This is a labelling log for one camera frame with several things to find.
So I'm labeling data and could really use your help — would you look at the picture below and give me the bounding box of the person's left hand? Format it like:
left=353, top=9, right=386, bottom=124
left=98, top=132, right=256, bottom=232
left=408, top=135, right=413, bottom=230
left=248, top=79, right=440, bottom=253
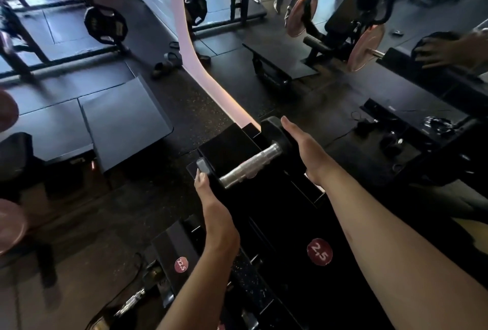
left=194, top=171, right=241, bottom=255

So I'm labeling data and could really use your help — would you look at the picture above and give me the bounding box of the person's right hand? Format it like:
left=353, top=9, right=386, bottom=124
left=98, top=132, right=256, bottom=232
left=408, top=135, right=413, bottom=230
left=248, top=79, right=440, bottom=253
left=281, top=115, right=337, bottom=186

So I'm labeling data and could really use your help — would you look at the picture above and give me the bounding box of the black dumbbell with chrome handle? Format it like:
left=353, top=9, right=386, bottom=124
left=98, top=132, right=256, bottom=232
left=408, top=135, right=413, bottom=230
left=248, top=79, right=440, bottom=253
left=186, top=115, right=296, bottom=190

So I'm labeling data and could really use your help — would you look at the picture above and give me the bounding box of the person's right forearm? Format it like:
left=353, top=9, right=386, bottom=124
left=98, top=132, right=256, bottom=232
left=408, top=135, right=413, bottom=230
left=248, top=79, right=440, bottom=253
left=316, top=164, right=488, bottom=330

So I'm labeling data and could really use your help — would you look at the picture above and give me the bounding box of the person's left forearm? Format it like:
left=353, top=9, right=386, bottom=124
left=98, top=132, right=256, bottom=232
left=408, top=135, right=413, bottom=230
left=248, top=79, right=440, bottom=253
left=157, top=242, right=241, bottom=330

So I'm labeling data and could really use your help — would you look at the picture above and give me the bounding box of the black step platform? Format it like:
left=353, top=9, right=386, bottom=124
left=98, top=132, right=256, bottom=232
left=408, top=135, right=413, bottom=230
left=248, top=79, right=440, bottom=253
left=242, top=43, right=319, bottom=88

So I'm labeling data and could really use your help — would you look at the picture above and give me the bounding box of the black dumbbell rack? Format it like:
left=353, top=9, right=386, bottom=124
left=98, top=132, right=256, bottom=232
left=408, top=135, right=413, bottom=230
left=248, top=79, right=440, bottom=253
left=145, top=123, right=405, bottom=330

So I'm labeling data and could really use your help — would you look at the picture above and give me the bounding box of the black dumbbell small red label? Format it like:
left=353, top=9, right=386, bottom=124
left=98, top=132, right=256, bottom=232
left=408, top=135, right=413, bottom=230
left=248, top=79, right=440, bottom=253
left=112, top=221, right=208, bottom=319

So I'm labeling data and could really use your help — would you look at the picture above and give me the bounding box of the black foam pad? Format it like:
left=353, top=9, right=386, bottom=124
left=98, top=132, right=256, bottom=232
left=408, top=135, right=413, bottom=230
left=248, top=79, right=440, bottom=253
left=78, top=75, right=174, bottom=173

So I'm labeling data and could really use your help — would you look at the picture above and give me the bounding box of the pink weight plate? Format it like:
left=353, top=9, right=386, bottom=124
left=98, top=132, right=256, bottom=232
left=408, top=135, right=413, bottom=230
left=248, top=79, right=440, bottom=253
left=0, top=199, right=29, bottom=256
left=346, top=24, right=386, bottom=73
left=0, top=89, right=20, bottom=133
left=285, top=0, right=318, bottom=38

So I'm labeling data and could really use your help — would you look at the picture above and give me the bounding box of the black plate-loaded machine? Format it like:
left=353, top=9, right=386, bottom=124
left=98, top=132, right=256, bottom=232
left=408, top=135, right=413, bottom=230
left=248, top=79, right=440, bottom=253
left=303, top=0, right=405, bottom=68

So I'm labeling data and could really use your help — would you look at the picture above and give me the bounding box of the pink lit pillar edge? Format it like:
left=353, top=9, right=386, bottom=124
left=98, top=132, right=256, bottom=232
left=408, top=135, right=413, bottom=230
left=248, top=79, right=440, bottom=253
left=162, top=0, right=262, bottom=132

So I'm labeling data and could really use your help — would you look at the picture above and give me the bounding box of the black dumbbell large red label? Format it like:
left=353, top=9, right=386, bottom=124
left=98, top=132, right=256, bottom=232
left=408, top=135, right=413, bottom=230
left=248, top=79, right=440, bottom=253
left=282, top=223, right=363, bottom=304

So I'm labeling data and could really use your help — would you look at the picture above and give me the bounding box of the black weight plate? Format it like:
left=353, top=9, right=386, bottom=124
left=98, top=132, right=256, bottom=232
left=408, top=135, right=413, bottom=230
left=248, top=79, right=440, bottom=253
left=84, top=6, right=129, bottom=45
left=185, top=0, right=208, bottom=27

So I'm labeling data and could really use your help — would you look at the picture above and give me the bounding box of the black cloth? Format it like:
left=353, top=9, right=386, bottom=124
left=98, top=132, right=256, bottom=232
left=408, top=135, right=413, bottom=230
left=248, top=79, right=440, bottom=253
left=411, top=31, right=462, bottom=63

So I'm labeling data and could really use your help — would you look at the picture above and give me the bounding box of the black squat rack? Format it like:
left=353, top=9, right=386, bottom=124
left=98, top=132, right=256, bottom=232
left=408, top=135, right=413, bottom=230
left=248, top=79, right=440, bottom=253
left=0, top=0, right=130, bottom=79

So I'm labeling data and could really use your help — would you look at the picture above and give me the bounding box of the black floor cable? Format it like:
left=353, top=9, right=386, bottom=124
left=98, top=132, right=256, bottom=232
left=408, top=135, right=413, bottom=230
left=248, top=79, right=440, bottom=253
left=85, top=251, right=154, bottom=330

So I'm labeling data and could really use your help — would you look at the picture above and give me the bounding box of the black machine frame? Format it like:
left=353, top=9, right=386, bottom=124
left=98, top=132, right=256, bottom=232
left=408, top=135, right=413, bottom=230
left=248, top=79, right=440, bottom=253
left=356, top=47, right=488, bottom=189

